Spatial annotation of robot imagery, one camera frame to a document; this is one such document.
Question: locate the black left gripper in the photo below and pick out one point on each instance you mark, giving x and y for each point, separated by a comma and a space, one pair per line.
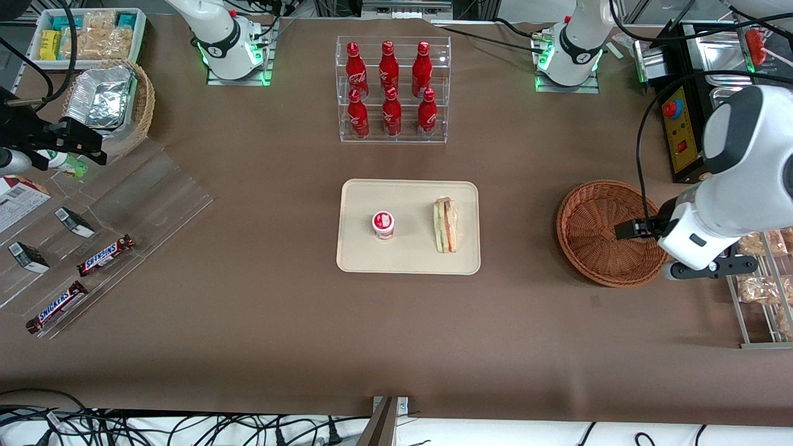
652, 227

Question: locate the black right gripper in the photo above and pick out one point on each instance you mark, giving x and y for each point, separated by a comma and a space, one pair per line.
26, 131

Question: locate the triangle sandwich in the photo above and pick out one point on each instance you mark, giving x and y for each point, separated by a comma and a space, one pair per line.
446, 226

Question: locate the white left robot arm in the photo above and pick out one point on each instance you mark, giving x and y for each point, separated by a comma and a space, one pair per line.
743, 136

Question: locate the aluminium foil tray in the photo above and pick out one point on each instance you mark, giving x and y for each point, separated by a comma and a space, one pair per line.
102, 96

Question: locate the brown wicker basket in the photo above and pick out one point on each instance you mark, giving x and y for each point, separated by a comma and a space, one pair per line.
588, 248

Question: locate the light wicker basket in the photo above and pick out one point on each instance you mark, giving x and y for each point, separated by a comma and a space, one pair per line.
144, 105

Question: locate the beige plastic tray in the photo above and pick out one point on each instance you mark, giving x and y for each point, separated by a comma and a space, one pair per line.
409, 254

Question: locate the green white small bottle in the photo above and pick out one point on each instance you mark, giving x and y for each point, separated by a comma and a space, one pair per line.
65, 162

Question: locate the small black white box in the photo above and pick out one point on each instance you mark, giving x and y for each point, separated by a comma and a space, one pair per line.
74, 222
28, 257

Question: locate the clear acrylic display stand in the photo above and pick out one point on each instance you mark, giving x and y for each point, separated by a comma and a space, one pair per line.
155, 198

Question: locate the printed white cardboard box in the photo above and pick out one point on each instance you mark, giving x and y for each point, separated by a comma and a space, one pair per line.
18, 201

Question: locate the clear cracker bag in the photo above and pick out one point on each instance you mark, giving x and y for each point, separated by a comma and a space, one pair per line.
99, 43
99, 20

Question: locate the yellow snack packet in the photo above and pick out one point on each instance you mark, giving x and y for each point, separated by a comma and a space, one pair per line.
51, 44

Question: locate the black food warmer appliance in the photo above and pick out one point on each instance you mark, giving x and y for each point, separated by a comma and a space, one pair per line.
681, 124

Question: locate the snickers chocolate bar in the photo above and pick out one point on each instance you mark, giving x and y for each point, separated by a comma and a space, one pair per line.
57, 307
105, 255

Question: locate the teal snack packet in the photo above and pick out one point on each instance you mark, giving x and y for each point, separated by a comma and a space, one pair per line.
127, 20
65, 23

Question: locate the white plastic bin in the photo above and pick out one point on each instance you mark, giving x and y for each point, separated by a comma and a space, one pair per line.
141, 28

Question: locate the clear bag of snacks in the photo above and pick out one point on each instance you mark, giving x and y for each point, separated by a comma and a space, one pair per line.
765, 243
789, 238
759, 289
785, 322

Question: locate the steel warmer pan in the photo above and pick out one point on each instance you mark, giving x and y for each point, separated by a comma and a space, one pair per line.
718, 59
718, 96

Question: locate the clear plastic wrapper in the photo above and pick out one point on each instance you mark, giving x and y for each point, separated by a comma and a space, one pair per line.
624, 40

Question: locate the red food on skewer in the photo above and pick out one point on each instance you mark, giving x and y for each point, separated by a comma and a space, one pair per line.
756, 44

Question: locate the red cola bottle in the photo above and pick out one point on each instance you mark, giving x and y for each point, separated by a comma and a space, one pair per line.
388, 65
355, 71
422, 68
391, 118
427, 118
357, 118

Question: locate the clear acrylic bottle rack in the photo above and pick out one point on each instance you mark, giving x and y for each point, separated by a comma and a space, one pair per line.
403, 133

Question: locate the red white yogurt cup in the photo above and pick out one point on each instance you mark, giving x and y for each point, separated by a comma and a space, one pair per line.
383, 224

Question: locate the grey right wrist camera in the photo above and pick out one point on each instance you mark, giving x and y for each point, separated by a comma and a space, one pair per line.
12, 162

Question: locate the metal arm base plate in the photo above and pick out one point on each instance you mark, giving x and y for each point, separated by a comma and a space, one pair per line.
545, 87
267, 68

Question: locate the grey metal table bracket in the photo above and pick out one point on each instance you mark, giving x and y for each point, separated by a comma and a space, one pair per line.
401, 406

